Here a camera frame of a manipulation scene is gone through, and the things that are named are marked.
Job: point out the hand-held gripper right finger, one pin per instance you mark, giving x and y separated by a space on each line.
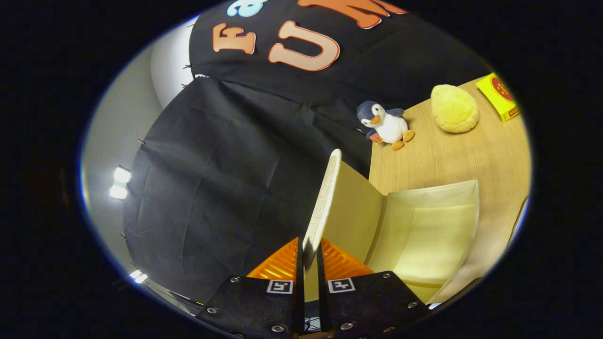
367 306

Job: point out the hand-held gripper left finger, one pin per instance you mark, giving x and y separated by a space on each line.
254 306

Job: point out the beige fabric storage box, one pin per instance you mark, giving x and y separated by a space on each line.
424 235

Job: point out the ceiling light strip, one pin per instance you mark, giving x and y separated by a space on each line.
120 181
138 276

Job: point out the penguin plush toy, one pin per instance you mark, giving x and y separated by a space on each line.
389 125

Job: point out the round yellow plush toy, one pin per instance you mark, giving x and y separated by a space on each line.
454 109

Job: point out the yellow book red circle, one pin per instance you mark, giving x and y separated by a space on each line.
499 96

